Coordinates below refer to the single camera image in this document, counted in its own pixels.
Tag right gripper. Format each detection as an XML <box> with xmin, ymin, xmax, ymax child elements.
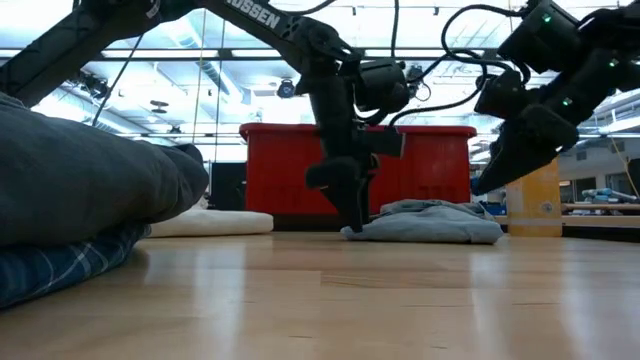
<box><xmin>472</xmin><ymin>102</ymin><xmax>580</xmax><ymax>196</ymax></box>

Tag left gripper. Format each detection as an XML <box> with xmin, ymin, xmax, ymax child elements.
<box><xmin>305</xmin><ymin>74</ymin><xmax>406</xmax><ymax>234</ymax></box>

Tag light grey t-shirt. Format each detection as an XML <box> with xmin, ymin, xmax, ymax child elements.
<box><xmin>340</xmin><ymin>198</ymin><xmax>505</xmax><ymax>245</ymax></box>

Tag dark grey garment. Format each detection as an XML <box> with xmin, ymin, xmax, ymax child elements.
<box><xmin>0</xmin><ymin>92</ymin><xmax>210</xmax><ymax>246</ymax></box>

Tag blue plaid shorts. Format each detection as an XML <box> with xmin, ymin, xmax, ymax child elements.
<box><xmin>0</xmin><ymin>223</ymin><xmax>152</xmax><ymax>309</ymax></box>

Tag red plastic laundry bin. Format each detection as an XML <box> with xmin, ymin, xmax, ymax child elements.
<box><xmin>239</xmin><ymin>122</ymin><xmax>478</xmax><ymax>217</ymax></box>

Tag orange spray bottle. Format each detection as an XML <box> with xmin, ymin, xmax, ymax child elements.
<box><xmin>504</xmin><ymin>158</ymin><xmax>564</xmax><ymax>238</ymax></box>

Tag wooden workbench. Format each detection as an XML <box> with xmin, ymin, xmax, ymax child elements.
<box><xmin>562</xmin><ymin>202</ymin><xmax>640</xmax><ymax>229</ymax></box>

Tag blue grey bench equipment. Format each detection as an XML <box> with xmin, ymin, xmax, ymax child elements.
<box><xmin>582</xmin><ymin>188</ymin><xmax>639</xmax><ymax>204</ymax></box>

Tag black round hanging device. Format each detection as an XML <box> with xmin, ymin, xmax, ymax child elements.
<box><xmin>276</xmin><ymin>78</ymin><xmax>297</xmax><ymax>100</ymax></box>

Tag black computer monitor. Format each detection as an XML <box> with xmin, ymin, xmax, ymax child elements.
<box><xmin>209</xmin><ymin>161</ymin><xmax>248</xmax><ymax>211</ymax></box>

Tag white folded cloth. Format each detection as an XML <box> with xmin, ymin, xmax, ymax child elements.
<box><xmin>148</xmin><ymin>207</ymin><xmax>275</xmax><ymax>239</ymax></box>

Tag black ceiling track light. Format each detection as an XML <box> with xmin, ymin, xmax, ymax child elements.
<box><xmin>74</xmin><ymin>69</ymin><xmax>110</xmax><ymax>100</ymax></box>

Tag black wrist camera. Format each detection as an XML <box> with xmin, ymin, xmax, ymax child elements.
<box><xmin>473</xmin><ymin>69</ymin><xmax>526</xmax><ymax>120</ymax></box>
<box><xmin>355</xmin><ymin>58</ymin><xmax>412</xmax><ymax>115</ymax></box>

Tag black overhead camera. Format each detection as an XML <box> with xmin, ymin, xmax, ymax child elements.
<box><xmin>407</xmin><ymin>64</ymin><xmax>432</xmax><ymax>103</ymax></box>

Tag black looped camera cable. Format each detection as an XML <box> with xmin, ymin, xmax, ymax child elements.
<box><xmin>388</xmin><ymin>3</ymin><xmax>532</xmax><ymax>126</ymax></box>

